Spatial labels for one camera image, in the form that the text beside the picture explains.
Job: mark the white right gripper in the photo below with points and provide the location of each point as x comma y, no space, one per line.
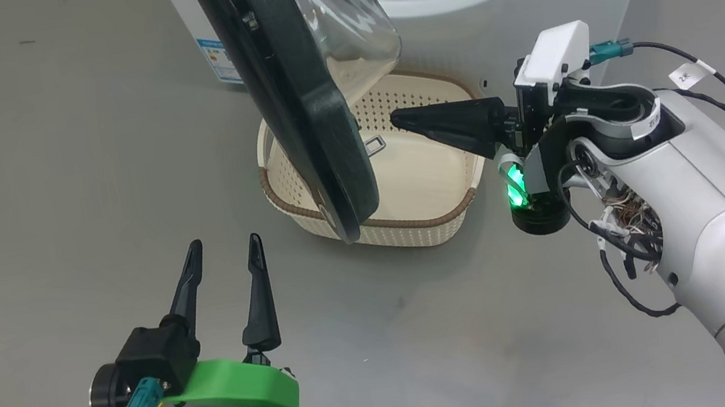
555,57

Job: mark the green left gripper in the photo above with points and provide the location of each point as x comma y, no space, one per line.
238,386

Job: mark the black-rimmed glass washer door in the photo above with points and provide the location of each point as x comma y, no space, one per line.
313,130

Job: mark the cream perforated laundry basket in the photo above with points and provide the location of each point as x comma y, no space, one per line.
417,179

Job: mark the blue energy label sticker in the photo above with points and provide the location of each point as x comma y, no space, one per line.
221,61

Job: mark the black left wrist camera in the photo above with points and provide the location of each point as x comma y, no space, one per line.
152,356

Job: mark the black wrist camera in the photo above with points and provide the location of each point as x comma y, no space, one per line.
539,203
152,356

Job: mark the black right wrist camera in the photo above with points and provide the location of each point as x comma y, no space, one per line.
539,203

